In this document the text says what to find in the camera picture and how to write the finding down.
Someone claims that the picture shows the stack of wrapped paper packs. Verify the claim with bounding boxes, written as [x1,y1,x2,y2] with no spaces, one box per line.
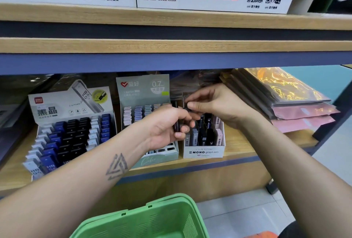
[0,76,58,165]

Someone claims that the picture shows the white display box red label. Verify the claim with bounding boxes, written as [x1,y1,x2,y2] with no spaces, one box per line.
[27,79,118,181]

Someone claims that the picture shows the person's left hand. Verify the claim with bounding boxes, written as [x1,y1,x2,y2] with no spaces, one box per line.
[139,104,202,152]

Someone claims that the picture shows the person's right hand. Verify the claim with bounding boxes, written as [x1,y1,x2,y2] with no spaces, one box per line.
[184,83,257,130]

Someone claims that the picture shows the clear plastic display box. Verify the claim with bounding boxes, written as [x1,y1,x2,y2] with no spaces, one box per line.
[183,95,227,159]

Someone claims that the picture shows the person's right forearm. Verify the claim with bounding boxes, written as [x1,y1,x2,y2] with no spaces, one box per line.
[241,111,352,238]

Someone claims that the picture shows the dark plastic-wrapped packs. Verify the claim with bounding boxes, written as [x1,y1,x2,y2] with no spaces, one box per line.
[170,67,341,134]

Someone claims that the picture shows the person's left forearm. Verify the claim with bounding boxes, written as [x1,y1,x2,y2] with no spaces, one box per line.
[0,128,155,238]

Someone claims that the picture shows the green plastic basket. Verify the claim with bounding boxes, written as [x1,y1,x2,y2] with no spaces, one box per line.
[69,193,210,238]

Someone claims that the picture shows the pale green display box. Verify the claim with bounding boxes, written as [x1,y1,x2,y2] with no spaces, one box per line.
[115,74,180,170]

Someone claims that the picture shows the colourful printed mat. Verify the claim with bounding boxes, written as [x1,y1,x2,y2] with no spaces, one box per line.
[245,231,279,238]

